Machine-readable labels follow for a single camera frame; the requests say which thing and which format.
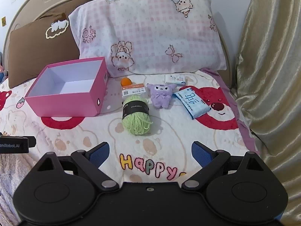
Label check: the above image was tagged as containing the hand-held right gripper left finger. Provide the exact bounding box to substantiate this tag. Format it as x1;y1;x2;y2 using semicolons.
30;142;120;192

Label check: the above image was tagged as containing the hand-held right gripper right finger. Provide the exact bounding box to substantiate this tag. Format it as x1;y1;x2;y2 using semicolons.
182;141;271;191

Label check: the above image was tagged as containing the green yarn ball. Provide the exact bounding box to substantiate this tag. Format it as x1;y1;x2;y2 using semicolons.
122;95;154;136

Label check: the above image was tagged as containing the blue tissue pack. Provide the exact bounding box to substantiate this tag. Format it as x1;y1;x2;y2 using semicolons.
173;86;211;120

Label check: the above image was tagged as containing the pink cardboard box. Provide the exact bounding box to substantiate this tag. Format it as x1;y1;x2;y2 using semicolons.
25;56;109;118

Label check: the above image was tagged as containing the purple plush toy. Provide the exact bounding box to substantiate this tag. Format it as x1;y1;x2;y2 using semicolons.
147;83;177;110

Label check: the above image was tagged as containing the clear orange-label plastic case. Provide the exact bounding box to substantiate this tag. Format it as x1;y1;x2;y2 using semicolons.
121;83;147;97

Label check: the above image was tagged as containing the small white tissue pack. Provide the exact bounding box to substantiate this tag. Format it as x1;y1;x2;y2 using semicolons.
164;74;187;87

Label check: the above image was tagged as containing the purple bed sheet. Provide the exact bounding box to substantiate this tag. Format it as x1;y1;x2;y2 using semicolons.
204;68;261;157

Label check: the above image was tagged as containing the brown pillow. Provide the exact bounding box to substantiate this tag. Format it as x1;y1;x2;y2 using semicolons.
8;0;99;89

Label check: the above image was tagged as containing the gold curtain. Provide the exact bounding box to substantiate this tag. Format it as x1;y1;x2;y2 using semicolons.
235;0;301;226

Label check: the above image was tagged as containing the pink checked pillow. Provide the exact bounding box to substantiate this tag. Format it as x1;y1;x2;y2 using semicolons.
68;0;227;78

